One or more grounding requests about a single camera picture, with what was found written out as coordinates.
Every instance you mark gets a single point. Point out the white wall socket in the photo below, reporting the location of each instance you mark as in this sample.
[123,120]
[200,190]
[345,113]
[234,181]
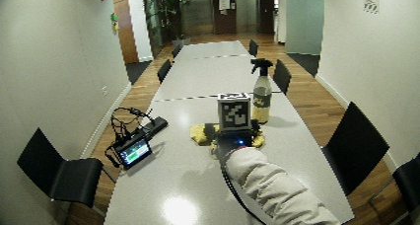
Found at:
[104,90]

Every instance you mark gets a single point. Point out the green potted plant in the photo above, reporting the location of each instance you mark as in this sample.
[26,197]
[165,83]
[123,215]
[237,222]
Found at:
[168,11]

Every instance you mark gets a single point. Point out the black monitor with green screen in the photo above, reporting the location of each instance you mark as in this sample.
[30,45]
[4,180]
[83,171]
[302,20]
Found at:
[133,152]

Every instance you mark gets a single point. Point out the green yellow wall decoration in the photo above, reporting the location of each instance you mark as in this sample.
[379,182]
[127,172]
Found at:
[115,21]

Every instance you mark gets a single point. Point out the brown wooden wall panel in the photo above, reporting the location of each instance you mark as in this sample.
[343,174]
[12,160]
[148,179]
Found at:
[125,27]

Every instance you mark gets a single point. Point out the dark wooden door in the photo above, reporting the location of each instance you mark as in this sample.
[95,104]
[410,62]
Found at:
[225,21]

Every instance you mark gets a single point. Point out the black rectangular box device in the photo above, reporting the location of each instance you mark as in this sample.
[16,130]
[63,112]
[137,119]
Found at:
[153,125]

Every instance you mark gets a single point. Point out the yellow cloth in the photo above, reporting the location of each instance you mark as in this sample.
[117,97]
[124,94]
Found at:
[199,133]

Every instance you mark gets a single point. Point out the black chair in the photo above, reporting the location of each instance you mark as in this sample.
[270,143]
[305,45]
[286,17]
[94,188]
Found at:
[253,48]
[62,172]
[177,50]
[354,149]
[409,185]
[282,76]
[164,70]

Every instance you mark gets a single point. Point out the black and white wall poster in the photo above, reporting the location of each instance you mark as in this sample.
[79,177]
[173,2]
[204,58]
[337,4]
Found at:
[371,0]

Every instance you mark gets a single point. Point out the frosted glass partition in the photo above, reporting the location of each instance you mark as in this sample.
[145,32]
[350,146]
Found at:
[305,21]

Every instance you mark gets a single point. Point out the white marker cube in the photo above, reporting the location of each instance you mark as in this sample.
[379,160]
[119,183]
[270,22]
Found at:
[234,113]

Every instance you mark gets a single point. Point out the spray bottle with black trigger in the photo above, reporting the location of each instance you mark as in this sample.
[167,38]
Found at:
[262,96]

